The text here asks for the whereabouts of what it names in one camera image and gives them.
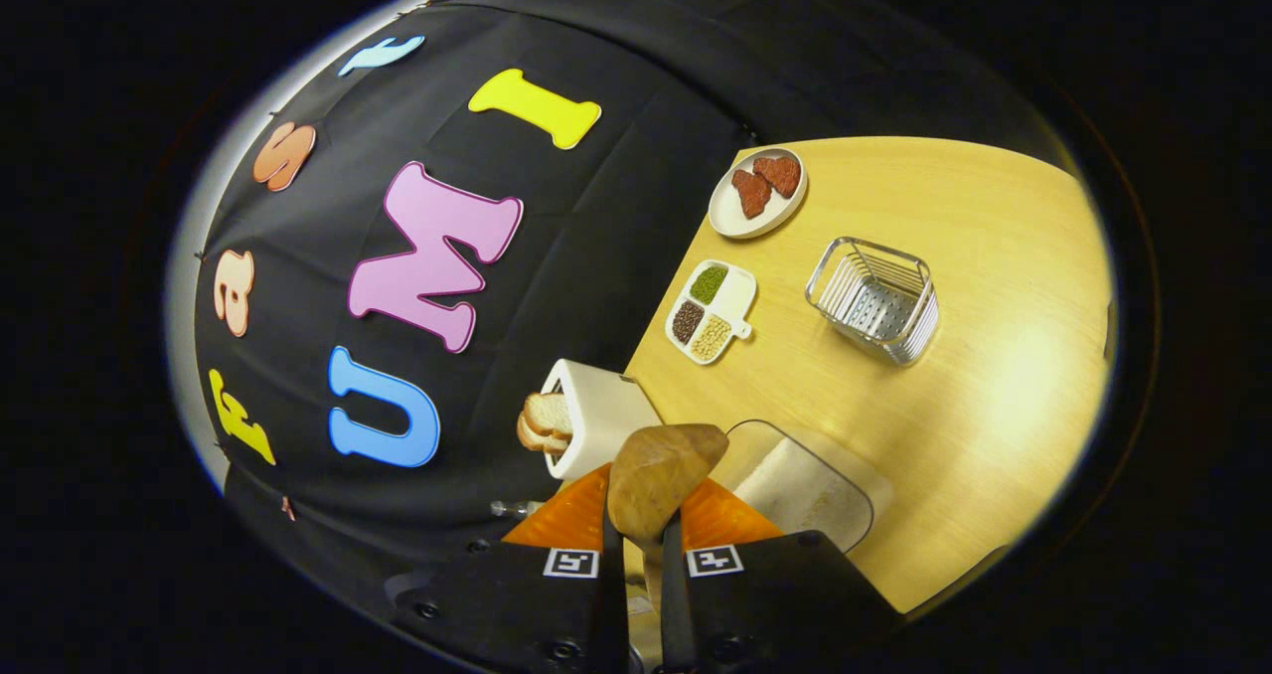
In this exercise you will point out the white toaster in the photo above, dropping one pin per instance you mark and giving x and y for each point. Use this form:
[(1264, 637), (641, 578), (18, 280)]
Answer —
[(606, 416)]

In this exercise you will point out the black backdrop cloth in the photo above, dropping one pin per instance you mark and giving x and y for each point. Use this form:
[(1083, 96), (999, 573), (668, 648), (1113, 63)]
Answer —
[(596, 256)]

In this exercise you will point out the red heart-shaped patty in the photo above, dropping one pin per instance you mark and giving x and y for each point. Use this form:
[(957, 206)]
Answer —
[(778, 175), (751, 194)]

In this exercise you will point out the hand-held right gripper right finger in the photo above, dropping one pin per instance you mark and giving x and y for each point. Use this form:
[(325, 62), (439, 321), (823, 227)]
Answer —
[(678, 614)]

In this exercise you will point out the glass bottle with yellow label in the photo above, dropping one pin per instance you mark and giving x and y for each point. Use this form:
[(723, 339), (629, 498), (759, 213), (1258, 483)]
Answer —
[(512, 507)]

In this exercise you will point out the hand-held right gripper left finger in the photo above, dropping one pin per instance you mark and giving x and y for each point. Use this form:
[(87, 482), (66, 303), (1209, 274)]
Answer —
[(611, 614)]

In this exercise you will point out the bread slice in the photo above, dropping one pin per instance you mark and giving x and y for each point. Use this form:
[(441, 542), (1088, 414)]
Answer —
[(549, 414), (537, 439)]

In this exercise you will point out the clear plastic rice container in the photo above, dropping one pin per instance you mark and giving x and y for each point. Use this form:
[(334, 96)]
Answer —
[(745, 435)]

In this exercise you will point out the white divided grain dish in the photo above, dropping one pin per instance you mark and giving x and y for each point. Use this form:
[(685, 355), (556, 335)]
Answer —
[(735, 296)]

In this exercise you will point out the wooden spoon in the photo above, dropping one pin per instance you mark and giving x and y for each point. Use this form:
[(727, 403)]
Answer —
[(661, 475)]

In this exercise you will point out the white rice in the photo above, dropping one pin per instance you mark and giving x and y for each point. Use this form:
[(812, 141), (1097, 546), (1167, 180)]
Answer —
[(805, 495)]

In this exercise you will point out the white round plate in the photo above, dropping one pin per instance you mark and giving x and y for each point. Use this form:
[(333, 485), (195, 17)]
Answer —
[(726, 222)]

